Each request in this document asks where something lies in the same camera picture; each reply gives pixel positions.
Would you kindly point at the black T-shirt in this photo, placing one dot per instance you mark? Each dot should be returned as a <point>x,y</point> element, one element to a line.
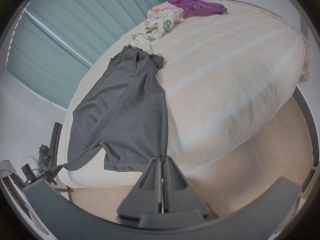
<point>125,114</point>

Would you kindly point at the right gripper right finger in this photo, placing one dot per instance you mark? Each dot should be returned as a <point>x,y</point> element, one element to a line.
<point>182,196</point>

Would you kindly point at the bed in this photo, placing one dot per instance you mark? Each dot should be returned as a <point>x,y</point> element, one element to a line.
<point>225,84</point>

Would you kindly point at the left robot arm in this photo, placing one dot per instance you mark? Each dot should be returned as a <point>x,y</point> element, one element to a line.
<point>27,171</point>

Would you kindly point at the purple garment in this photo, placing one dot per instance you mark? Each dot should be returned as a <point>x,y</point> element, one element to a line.
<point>197,6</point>

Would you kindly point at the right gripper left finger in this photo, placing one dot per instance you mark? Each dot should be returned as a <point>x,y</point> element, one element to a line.
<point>145,196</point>

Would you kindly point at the pink garment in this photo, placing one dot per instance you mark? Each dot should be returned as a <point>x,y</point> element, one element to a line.
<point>165,9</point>

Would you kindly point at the white printed pyjama garment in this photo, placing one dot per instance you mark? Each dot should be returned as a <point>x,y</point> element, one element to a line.
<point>160,26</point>

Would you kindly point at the blue-green curtain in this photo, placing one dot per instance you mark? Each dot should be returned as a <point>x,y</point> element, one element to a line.
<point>42,66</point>
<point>100,16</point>

